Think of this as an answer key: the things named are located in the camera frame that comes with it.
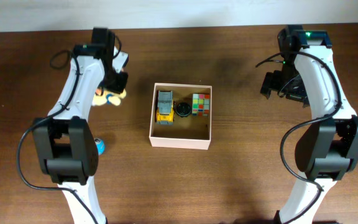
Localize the yellow plush dog toy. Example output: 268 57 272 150
92 88 127 106

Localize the yellow grey toy truck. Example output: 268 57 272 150
155 91 175 125

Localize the small black round cap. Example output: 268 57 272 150
175 102 192 118

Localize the multicolour puzzle cube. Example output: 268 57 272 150
191 93 211 116

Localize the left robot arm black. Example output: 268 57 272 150
29 27 129 223

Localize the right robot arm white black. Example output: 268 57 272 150
260 25 358 223

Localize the blue ball toy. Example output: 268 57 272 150
94 138 106 156

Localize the open cardboard box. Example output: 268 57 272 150
149 83 213 150

